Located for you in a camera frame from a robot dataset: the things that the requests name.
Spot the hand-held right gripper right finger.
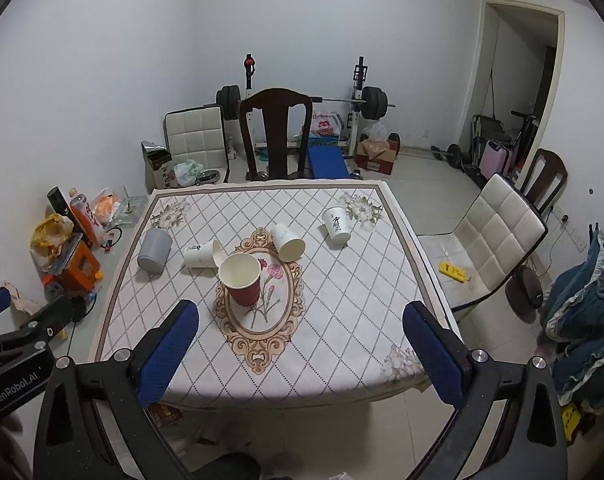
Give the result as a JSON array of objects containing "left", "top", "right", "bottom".
[{"left": 403, "top": 301, "right": 569, "bottom": 480}]

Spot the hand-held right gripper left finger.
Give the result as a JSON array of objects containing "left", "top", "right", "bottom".
[{"left": 34, "top": 299, "right": 217, "bottom": 480}]

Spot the grey plastic cup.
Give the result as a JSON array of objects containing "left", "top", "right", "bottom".
[{"left": 137, "top": 227, "right": 173, "bottom": 275}]

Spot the white paper cup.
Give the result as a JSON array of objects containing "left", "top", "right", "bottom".
[
  {"left": 271, "top": 223, "right": 307, "bottom": 262},
  {"left": 183, "top": 239, "right": 223, "bottom": 270},
  {"left": 322, "top": 206, "right": 353, "bottom": 247}
]

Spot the red paper cup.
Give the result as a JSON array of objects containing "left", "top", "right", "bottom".
[{"left": 218, "top": 252, "right": 261, "bottom": 307}]

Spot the orange box clutter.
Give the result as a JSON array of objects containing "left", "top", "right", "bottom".
[{"left": 42, "top": 237, "right": 105, "bottom": 306}]

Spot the yellow plastic bag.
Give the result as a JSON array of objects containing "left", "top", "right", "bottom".
[{"left": 30, "top": 213, "right": 75, "bottom": 266}]

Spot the yellow tool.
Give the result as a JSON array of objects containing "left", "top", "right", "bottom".
[{"left": 438, "top": 261, "right": 469, "bottom": 283}]

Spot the floral diamond-pattern tablecloth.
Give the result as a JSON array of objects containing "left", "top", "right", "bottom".
[{"left": 89, "top": 182, "right": 463, "bottom": 408}]

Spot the red and white bottle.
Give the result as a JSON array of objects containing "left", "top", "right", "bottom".
[{"left": 69, "top": 192, "right": 107, "bottom": 248}]

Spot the black bottle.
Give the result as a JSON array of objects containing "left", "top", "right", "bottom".
[{"left": 48, "top": 187, "right": 72, "bottom": 221}]

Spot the orange plastic bag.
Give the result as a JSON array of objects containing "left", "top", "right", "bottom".
[{"left": 89, "top": 189, "right": 120, "bottom": 223}]

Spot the glass ashtray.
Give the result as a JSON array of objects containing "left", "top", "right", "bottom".
[{"left": 112, "top": 196, "right": 147, "bottom": 228}]

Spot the white cushioned chair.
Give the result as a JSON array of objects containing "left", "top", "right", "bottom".
[
  {"left": 417, "top": 172, "right": 550, "bottom": 323},
  {"left": 163, "top": 105, "right": 230, "bottom": 183}
]

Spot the yellow packet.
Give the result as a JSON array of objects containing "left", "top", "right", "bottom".
[{"left": 562, "top": 404, "right": 582, "bottom": 443}]

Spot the pile of blue clothes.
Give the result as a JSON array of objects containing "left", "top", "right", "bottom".
[{"left": 539, "top": 230, "right": 604, "bottom": 413}]

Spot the brown paper box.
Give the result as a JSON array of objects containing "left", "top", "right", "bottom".
[{"left": 142, "top": 141, "right": 179, "bottom": 192}]

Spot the black dumbbell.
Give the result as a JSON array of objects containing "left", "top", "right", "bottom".
[{"left": 430, "top": 144, "right": 464, "bottom": 163}]

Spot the brown cardboard box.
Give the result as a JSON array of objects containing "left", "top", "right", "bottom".
[{"left": 356, "top": 140, "right": 400, "bottom": 176}]

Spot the pink suitcase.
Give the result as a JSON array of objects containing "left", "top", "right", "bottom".
[{"left": 482, "top": 141, "right": 514, "bottom": 177}]

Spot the dark wooden chair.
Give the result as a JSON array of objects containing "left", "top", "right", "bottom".
[
  {"left": 519, "top": 149, "right": 569, "bottom": 216},
  {"left": 238, "top": 88, "right": 313, "bottom": 182}
]

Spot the blue bench pad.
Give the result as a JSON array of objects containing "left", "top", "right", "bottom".
[{"left": 308, "top": 147, "right": 345, "bottom": 179}]

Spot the black folding cart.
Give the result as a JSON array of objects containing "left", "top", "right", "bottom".
[{"left": 469, "top": 114, "right": 513, "bottom": 161}]

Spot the red-print plastic bag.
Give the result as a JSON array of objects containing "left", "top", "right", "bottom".
[{"left": 309, "top": 111, "right": 341, "bottom": 138}]

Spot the black barbell with plates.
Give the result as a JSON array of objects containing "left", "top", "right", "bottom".
[{"left": 216, "top": 85, "right": 397, "bottom": 121}]

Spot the white weight bench rack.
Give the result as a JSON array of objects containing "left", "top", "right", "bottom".
[{"left": 242, "top": 53, "right": 370, "bottom": 161}]

